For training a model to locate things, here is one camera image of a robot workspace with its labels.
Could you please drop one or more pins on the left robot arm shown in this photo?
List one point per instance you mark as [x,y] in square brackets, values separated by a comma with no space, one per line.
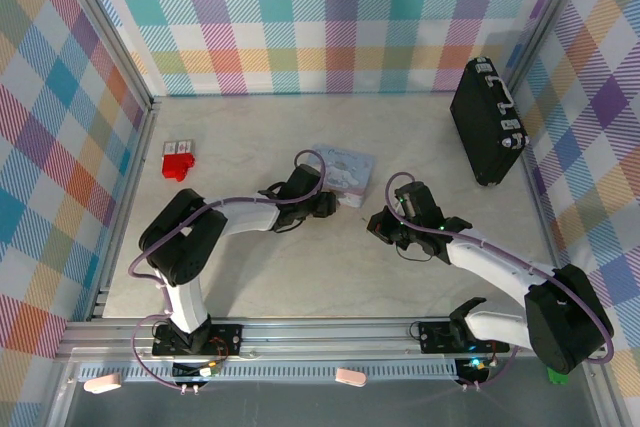
[180,247]

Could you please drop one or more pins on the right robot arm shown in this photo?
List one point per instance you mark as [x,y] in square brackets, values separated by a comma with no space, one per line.
[555,317]

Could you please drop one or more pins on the blue cartoon tin box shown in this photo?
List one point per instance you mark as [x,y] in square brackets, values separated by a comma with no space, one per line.
[350,167]

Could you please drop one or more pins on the black briefcase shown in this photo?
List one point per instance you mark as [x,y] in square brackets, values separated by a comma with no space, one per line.
[480,122]

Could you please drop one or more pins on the red toy building block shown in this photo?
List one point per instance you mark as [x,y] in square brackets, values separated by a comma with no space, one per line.
[176,167]

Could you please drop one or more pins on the pink eraser centre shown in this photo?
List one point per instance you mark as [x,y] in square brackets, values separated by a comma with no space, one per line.
[351,377]

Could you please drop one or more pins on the pink eraser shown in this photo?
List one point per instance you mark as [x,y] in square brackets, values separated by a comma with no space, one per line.
[102,383]
[351,377]

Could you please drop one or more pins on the green plastic block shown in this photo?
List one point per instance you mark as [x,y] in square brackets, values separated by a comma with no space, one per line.
[556,378]

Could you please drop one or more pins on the pink eraser left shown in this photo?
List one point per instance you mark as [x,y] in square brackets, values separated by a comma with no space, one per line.
[102,383]

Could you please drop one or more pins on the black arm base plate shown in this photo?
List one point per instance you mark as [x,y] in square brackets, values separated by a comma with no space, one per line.
[225,334]
[435,337]

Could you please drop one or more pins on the aluminium frame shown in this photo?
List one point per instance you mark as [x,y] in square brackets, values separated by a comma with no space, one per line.
[325,342]

